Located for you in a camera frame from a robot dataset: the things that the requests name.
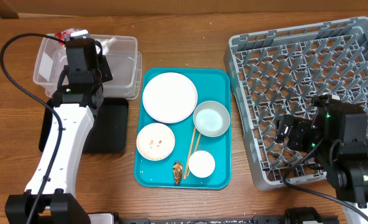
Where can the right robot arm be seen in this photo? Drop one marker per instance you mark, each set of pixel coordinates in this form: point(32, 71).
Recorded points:
point(336, 138)

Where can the black food waste tray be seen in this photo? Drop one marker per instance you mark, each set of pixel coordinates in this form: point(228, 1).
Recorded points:
point(108, 134)

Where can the clear plastic bin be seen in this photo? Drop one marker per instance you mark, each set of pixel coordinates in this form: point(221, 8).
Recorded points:
point(124, 60)

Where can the teal plastic tray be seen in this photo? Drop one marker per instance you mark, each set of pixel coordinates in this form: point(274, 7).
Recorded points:
point(211, 85)

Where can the grey green bowl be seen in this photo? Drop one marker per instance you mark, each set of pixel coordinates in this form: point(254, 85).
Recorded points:
point(211, 118)

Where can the left wooden chopstick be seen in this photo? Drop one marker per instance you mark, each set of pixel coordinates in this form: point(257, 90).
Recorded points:
point(189, 154)

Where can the wooden chopstick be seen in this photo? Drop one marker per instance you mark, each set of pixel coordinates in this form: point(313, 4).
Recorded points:
point(189, 154)
point(195, 149)

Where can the right wooden chopstick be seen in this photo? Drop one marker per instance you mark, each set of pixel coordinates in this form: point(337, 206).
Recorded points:
point(195, 149)

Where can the large pink plate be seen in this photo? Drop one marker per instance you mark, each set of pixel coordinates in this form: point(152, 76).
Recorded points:
point(170, 97)

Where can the silver red foil wrapper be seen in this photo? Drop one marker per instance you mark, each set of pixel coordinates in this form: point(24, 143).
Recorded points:
point(72, 33)

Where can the small white cup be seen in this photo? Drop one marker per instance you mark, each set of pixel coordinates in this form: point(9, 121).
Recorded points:
point(201, 164)

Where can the pink bowl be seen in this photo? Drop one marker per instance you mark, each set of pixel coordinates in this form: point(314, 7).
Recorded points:
point(155, 141)

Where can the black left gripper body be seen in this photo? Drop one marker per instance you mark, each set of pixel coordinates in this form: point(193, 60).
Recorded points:
point(105, 73)

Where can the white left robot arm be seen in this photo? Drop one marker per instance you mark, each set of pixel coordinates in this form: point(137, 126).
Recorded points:
point(69, 129)

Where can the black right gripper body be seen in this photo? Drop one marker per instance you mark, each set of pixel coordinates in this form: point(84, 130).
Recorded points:
point(284, 131)

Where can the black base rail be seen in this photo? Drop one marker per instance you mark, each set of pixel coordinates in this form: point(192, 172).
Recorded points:
point(297, 215)

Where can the grey dish rack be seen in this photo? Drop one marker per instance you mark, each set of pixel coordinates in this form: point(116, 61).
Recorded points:
point(277, 72)

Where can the brown food scrap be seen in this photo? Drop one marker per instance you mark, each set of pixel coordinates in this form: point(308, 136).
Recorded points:
point(177, 172)

